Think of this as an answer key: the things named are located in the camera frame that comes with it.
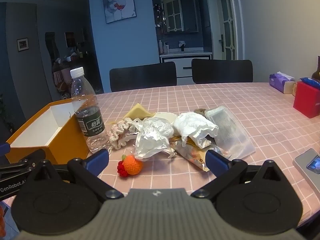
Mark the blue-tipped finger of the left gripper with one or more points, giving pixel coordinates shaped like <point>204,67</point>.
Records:
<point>4,148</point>

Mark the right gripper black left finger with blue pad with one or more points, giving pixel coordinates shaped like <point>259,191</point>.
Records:
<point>59,199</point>

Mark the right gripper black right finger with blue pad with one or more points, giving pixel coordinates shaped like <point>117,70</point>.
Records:
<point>256,199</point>

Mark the white mesh pouch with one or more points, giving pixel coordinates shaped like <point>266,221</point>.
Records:
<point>231,136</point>

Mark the white plastic bag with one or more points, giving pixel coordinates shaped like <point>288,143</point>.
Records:
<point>196,127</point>

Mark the silver plastic bag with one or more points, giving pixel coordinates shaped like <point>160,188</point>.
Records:
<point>152,138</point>

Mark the yellow microfiber cloth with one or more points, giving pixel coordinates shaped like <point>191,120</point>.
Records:
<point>137,111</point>

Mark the brown plush cloth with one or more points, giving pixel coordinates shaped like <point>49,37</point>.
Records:
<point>200,111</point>

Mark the orange cardboard box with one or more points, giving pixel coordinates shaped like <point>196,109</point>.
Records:
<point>53,129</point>

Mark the smartphone on stand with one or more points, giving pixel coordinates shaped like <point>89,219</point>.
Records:
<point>307,164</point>

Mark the pink checked tablecloth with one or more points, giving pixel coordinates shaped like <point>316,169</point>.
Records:
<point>276,131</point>

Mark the orange crochet fruit toy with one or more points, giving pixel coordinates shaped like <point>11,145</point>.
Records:
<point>129,166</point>

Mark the foil snack packet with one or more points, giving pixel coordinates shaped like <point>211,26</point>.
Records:
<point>193,153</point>

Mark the clear plastic water bottle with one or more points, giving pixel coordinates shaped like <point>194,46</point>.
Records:
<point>87,111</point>

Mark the pink white crochet scrunchie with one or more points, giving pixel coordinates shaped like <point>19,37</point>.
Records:
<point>120,133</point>

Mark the small framed picture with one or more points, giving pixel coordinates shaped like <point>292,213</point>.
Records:
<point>22,44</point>

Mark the red box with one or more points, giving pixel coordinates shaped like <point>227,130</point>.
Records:
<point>307,100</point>

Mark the purple tissue pack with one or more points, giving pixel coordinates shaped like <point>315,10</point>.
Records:
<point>282,82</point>

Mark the cream round pad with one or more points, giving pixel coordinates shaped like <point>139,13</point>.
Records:
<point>170,117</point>

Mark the dark glass bottle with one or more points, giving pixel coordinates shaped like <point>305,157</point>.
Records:
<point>316,74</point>

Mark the right black chair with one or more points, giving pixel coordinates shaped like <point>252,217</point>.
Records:
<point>221,71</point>

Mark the black chair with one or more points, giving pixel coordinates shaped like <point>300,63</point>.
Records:
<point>221,71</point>
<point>141,77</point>

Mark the left black chair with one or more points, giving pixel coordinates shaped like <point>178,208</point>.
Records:
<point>141,77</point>

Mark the white drawer cabinet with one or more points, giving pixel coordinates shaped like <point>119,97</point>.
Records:
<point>182,60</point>

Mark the white glazed door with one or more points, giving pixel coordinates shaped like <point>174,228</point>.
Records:
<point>227,30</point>

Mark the wine glass wall painting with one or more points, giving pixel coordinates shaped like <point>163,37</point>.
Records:
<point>116,10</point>

